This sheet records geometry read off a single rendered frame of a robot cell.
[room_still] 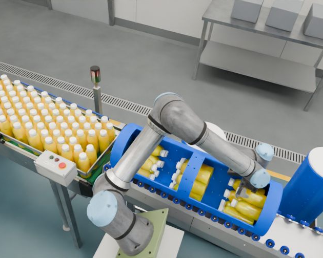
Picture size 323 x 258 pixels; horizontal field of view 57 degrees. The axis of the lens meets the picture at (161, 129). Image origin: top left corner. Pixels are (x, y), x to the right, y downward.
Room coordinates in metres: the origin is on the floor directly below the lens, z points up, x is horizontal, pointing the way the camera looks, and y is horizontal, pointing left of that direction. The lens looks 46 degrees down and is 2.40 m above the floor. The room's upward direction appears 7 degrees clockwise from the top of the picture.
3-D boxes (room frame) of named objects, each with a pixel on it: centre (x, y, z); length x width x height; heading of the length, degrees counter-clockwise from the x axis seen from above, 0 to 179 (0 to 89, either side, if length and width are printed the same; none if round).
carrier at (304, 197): (1.21, -1.07, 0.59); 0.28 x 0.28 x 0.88
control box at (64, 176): (0.92, 0.55, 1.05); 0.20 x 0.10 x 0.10; 69
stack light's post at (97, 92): (1.59, 0.48, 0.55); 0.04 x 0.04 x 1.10; 69
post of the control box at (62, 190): (0.92, 0.55, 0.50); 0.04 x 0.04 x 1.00; 69
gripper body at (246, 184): (0.85, -0.45, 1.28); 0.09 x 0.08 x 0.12; 69
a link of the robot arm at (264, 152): (0.85, -0.45, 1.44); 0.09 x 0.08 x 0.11; 105
